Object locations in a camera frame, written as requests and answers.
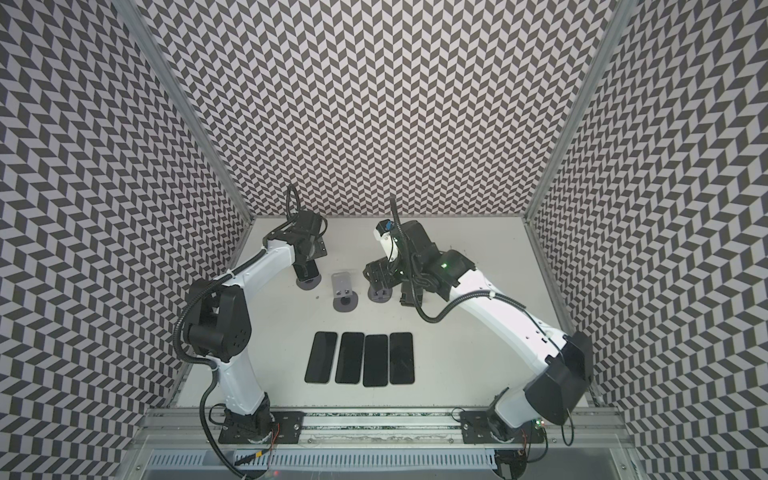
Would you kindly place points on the middle grey stand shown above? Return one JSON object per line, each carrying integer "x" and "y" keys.
{"x": 381, "y": 295}

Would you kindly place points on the phone with teal case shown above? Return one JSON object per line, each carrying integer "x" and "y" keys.
{"x": 376, "y": 361}

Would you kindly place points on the grey stand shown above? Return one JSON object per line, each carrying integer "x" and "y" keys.
{"x": 381, "y": 295}
{"x": 309, "y": 283}
{"x": 345, "y": 299}

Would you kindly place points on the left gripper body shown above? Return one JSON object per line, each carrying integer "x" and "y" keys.
{"x": 319, "y": 249}

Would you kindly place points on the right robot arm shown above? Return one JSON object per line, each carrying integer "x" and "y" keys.
{"x": 439, "y": 281}

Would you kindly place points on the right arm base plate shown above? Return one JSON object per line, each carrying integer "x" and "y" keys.
{"x": 477, "y": 428}

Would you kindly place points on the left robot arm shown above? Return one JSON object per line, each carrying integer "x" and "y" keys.
{"x": 214, "y": 328}

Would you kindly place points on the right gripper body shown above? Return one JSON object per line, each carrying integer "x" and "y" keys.
{"x": 380, "y": 272}

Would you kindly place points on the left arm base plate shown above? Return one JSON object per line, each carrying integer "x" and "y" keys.
{"x": 281, "y": 427}

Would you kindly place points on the aluminium mounting rail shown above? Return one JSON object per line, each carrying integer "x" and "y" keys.
{"x": 590, "y": 427}

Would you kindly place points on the far left grey stand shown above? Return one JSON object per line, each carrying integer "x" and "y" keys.
{"x": 309, "y": 283}

